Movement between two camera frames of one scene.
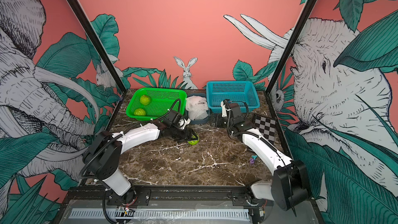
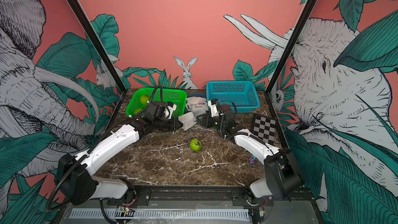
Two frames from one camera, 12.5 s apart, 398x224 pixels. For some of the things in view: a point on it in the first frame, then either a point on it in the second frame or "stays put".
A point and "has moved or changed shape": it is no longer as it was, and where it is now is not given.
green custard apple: [194, 142] has moved or changed shape
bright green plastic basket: [152, 103] stays put
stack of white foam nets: [197, 107] stays put
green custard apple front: [139, 112] stays put
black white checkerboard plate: [266, 126] stays put
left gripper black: [186, 137] to [174, 126]
